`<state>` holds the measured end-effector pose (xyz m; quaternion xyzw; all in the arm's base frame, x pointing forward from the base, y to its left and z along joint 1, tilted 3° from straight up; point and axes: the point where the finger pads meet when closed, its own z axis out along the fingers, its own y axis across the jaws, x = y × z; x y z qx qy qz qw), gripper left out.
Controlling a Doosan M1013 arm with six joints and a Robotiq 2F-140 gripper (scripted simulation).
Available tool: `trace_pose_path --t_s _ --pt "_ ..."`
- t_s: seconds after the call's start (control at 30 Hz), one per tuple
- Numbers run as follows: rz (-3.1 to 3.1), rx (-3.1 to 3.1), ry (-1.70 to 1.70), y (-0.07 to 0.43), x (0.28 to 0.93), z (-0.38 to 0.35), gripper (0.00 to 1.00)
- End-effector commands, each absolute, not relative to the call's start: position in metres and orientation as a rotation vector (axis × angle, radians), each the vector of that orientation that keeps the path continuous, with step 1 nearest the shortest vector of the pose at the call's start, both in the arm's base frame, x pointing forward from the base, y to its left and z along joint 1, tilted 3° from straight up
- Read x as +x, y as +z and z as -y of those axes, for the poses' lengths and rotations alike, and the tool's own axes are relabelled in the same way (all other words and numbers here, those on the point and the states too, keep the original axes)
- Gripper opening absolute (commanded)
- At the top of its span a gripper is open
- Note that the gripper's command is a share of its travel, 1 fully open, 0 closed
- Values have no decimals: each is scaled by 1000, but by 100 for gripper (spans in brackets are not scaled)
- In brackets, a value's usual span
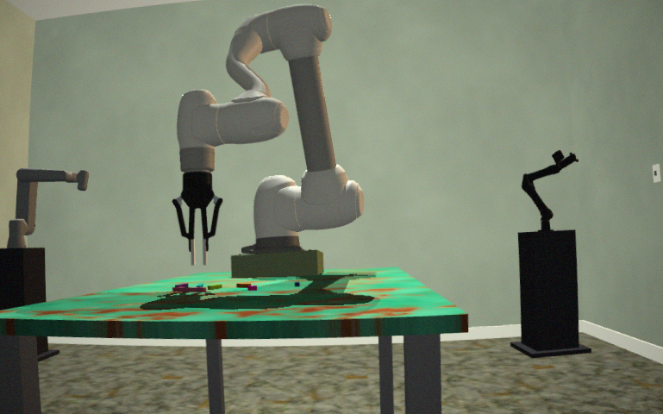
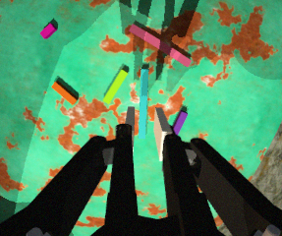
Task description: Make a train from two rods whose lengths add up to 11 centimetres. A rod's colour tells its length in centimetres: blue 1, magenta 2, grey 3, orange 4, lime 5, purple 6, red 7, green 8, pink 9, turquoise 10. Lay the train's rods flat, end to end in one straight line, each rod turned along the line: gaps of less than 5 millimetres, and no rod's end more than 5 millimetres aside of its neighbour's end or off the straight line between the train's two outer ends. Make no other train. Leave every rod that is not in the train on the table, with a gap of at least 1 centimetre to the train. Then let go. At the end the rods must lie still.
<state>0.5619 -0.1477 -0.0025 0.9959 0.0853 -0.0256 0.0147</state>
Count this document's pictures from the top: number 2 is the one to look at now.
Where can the magenta rod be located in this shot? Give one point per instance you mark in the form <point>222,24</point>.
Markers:
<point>48,31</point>

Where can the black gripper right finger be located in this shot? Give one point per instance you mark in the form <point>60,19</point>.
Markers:
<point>241,206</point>

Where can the orange rectangular block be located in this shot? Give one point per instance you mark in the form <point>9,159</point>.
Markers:
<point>63,91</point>

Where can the lime green rod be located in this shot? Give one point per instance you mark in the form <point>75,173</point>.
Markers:
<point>110,94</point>

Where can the pink rod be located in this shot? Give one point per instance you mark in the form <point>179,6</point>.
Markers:
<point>160,45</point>

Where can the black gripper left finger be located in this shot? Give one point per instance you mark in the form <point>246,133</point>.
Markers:
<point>57,208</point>

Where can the purple rod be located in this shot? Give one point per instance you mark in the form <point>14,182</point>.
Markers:
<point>180,121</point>

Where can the turquoise rod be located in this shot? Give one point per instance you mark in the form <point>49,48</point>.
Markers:
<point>143,103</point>

